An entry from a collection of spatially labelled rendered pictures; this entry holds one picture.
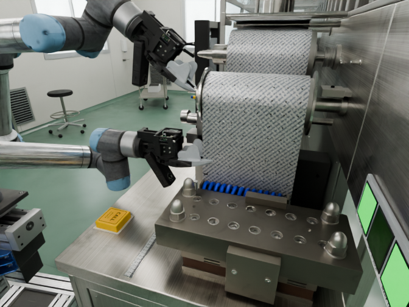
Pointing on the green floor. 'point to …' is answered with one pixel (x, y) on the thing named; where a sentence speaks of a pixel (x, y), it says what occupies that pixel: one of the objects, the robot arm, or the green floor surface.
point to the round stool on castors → (63, 109)
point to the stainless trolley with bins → (154, 92)
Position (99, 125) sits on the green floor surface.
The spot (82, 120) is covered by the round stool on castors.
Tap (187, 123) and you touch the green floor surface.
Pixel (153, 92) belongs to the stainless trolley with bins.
